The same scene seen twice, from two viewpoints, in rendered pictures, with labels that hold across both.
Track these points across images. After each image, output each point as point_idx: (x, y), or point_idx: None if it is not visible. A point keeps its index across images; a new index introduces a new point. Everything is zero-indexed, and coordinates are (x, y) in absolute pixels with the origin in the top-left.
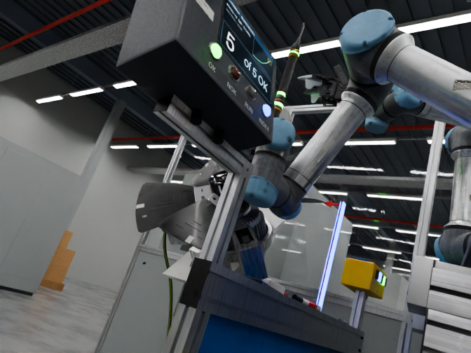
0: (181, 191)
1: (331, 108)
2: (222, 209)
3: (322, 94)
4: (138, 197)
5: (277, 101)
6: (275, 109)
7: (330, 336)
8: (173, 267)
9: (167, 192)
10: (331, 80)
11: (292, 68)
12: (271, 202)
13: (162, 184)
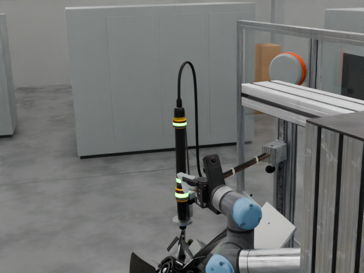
0: (148, 271)
1: (347, 41)
2: None
3: (195, 202)
4: (129, 270)
5: (177, 193)
6: (178, 202)
7: None
8: None
9: (141, 270)
10: (198, 184)
11: (181, 144)
12: None
13: (138, 259)
